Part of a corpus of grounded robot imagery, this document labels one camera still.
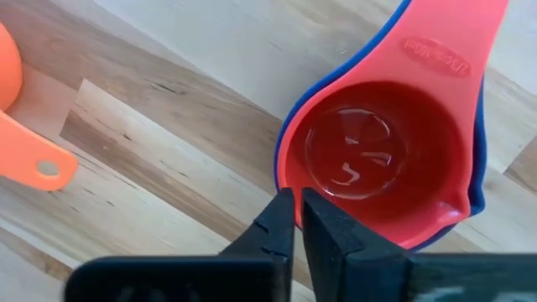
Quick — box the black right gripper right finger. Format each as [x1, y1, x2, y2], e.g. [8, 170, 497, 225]
[302, 187, 537, 302]

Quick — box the orange measuring cup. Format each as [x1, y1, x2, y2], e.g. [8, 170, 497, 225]
[0, 23, 80, 192]

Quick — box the red measuring cup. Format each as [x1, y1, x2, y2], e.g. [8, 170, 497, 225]
[274, 0, 511, 251]

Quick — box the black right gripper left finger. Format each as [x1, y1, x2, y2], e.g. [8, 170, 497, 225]
[65, 187, 296, 302]

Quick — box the dark blue measuring cup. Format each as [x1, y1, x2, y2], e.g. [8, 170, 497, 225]
[273, 0, 487, 253]

